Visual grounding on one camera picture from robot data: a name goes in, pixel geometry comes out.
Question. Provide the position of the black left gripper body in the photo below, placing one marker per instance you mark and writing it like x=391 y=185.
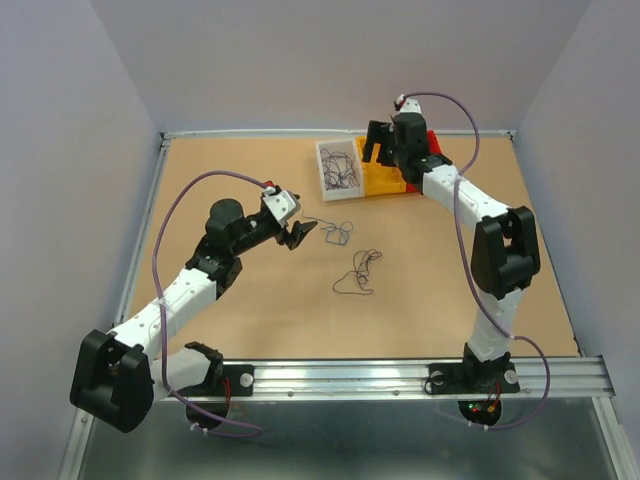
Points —
x=258 y=230

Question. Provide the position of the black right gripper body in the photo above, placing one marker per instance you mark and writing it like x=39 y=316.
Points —
x=399 y=155

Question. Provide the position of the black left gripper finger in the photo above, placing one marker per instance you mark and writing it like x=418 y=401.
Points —
x=295 y=199
x=298 y=232

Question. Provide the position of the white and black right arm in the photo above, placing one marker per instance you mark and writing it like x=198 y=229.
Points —
x=500 y=267

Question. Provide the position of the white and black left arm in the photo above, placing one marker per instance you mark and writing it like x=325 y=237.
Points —
x=121 y=373

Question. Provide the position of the white plastic bin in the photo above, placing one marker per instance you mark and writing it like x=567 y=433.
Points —
x=340 y=171

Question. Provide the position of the red plastic bin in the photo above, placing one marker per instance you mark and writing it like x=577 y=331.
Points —
x=434 y=158

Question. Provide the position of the yellow plastic bin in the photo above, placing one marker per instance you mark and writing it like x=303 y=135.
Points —
x=379 y=180

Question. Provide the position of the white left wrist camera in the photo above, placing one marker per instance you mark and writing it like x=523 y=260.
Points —
x=277 y=202

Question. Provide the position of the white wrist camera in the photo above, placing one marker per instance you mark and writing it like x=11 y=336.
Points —
x=277 y=202
x=407 y=104

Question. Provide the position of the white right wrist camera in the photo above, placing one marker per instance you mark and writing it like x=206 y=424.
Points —
x=407 y=104

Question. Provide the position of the aluminium mounting rail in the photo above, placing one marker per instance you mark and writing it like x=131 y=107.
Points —
x=411 y=379

